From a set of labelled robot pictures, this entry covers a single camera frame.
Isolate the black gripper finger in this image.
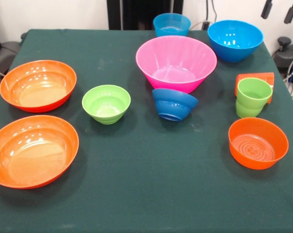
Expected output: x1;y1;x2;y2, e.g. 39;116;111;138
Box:
284;0;293;24
260;0;274;20

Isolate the orange cup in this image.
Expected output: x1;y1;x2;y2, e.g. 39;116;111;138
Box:
234;72;275;104

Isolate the small light blue bowl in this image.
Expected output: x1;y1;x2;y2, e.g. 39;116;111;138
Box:
153;13;192;38

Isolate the green cup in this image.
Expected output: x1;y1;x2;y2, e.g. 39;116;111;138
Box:
235;77;273;118

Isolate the large pink bowl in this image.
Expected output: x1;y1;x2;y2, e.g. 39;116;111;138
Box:
135;35;218;94

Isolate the dark blue bowl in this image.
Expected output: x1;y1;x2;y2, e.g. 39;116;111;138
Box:
152;88;199;122

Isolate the dark grey floor base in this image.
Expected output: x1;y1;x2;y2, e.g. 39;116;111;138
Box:
272;36;293;73
0;33;28;71

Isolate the large light blue bowl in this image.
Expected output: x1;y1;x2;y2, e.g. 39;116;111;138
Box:
207;20;264;63

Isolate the small orange bowl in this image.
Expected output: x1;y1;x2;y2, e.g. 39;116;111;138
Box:
228;117;290;170

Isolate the dark green tablecloth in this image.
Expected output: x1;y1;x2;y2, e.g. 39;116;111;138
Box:
0;29;293;233

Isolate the green bowl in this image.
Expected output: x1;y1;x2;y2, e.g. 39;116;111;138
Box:
81;84;131;125

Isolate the large orange bowl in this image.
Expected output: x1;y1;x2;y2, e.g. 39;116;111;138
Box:
0;60;77;113
0;115;80;190

